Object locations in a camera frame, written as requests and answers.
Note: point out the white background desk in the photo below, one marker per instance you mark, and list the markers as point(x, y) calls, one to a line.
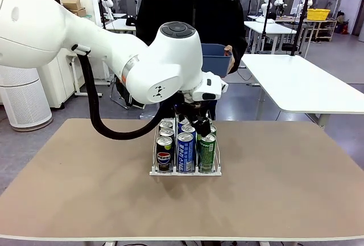
point(119, 24)

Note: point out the dark green striped jacket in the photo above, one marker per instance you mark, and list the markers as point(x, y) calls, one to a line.
point(122, 98)

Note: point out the white air purifier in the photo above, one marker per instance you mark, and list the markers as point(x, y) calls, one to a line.
point(22, 101)

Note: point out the red fire extinguisher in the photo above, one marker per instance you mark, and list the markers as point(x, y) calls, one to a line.
point(344, 28)

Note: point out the black object on desk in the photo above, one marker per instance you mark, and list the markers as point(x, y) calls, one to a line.
point(130, 20)

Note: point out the white desk cabinet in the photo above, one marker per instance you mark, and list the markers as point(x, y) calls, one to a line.
point(57, 81)

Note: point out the person in black jacket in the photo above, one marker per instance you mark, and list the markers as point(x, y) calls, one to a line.
point(216, 7)

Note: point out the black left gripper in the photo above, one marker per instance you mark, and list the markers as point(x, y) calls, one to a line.
point(192, 106)

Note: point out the metal chair frame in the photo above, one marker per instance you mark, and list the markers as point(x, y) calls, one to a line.
point(119, 103)

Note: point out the large white table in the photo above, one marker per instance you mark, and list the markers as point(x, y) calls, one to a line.
point(298, 81)

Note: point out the white can dispenser rack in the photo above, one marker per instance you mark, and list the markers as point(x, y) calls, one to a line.
point(185, 173)

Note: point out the black tripod stand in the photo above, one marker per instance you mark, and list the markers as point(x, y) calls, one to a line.
point(299, 30)

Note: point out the person's left hand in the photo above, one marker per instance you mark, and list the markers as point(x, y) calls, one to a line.
point(231, 60)

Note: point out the black Pepsi can lime top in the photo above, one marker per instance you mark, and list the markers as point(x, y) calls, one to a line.
point(164, 158)

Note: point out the blue plastic bin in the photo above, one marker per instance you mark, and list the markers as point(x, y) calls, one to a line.
point(213, 61)

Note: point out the brown cardboard box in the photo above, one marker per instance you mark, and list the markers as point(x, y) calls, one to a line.
point(71, 4)
point(81, 13)

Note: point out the person's left forearm black sleeve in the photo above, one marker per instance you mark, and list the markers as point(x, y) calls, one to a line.
point(240, 53)

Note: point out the yellow plastic crate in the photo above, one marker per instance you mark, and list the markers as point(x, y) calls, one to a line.
point(318, 15)

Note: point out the white side table wood top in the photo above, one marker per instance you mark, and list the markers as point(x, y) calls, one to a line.
point(74, 78)

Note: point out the wooden shelf table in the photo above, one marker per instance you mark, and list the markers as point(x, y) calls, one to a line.
point(327, 22)

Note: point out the white background table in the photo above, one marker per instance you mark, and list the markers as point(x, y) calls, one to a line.
point(270, 27)

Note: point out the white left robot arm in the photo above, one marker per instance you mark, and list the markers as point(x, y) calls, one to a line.
point(85, 38)

